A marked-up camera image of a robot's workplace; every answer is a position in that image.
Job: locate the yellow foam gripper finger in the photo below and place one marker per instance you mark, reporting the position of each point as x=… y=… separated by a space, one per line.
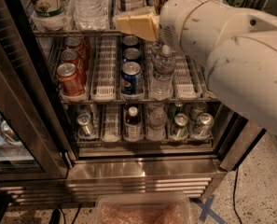
x=142 y=22

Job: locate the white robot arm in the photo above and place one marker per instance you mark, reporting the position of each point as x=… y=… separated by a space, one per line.
x=236 y=46

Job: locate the clear water bottle top shelf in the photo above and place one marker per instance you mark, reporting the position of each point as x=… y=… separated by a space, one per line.
x=90 y=14

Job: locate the water bottle middle shelf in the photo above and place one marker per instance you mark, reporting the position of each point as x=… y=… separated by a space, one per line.
x=161 y=84

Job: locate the empty white shelf tray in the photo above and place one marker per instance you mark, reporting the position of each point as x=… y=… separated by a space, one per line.
x=103 y=86

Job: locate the water bottle bottom shelf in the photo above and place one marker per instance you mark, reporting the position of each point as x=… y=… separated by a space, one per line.
x=156 y=124

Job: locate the dark drink bottle white cap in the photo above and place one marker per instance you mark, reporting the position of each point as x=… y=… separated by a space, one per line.
x=133 y=123

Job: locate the stainless steel fridge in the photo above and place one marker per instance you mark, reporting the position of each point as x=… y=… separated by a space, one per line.
x=110 y=163

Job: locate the left green can bottom shelf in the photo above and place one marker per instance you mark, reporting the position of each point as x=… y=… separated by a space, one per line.
x=178 y=128

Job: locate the right green can bottom shelf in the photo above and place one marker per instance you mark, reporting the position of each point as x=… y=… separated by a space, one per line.
x=203 y=125

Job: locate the silver can bottom shelf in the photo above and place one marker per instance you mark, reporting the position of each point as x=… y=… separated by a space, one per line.
x=86 y=125

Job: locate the glass fridge door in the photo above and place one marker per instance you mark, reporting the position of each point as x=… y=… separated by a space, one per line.
x=33 y=142

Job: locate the back blue pepsi can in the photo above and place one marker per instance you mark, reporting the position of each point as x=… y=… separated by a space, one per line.
x=130 y=41

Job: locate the blue pepsi can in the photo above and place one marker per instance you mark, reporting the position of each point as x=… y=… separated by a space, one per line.
x=131 y=55
x=130 y=41
x=131 y=78

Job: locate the middle blue pepsi can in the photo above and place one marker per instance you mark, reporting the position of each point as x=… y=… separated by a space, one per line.
x=131 y=55

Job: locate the front blue pepsi can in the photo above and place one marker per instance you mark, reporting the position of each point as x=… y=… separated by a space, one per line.
x=131 y=78

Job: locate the back red soda can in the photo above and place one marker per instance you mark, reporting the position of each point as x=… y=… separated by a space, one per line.
x=78 y=43

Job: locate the red soda can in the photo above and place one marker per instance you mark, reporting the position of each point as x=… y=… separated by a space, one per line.
x=73 y=56
x=70 y=79
x=78 y=43

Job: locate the middle red soda can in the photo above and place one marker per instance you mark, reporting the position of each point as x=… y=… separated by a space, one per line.
x=73 y=56

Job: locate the front red soda can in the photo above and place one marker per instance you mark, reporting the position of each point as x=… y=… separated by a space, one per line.
x=70 y=79

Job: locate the clear plastic bin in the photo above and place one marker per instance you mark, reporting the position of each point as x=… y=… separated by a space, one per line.
x=144 y=208

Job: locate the blue tape cross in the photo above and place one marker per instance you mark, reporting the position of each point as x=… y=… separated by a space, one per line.
x=206 y=210

